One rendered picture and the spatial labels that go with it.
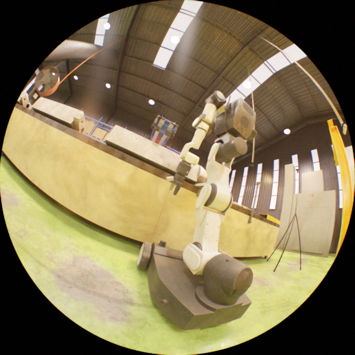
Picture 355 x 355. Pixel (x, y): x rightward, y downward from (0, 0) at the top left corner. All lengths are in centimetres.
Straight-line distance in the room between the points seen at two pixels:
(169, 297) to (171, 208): 83
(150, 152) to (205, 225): 81
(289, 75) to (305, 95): 201
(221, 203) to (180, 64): 976
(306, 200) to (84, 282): 663
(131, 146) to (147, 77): 1026
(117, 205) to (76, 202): 40
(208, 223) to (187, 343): 60
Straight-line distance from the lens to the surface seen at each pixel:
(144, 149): 117
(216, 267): 51
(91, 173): 117
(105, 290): 66
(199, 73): 990
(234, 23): 934
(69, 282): 65
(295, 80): 1064
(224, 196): 71
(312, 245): 608
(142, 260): 80
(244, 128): 96
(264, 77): 1015
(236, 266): 48
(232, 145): 76
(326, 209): 621
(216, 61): 956
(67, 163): 129
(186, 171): 78
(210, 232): 68
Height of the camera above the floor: 48
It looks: 14 degrees up
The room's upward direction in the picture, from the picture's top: 21 degrees clockwise
